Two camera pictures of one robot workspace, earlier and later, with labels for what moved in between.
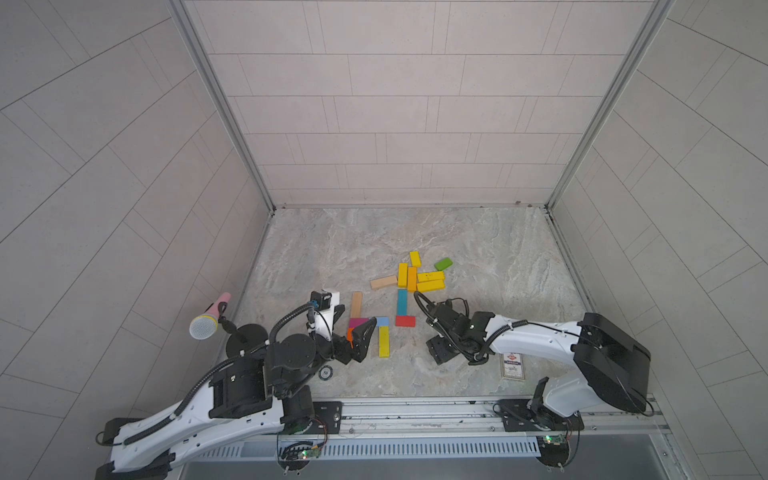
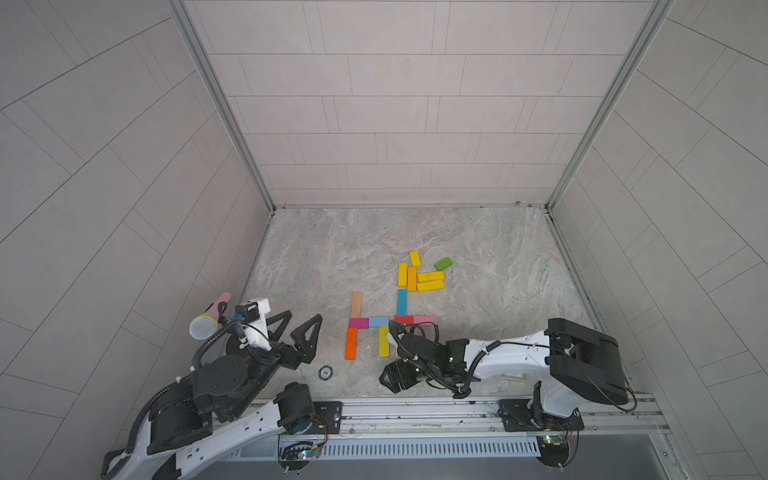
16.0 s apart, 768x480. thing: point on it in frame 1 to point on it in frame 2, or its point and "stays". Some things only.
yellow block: (384, 342) stays
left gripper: (345, 354) to (302, 352)
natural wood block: (356, 306) stays
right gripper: (436, 351) to (397, 373)
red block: (405, 321) stays
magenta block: (354, 322) stays
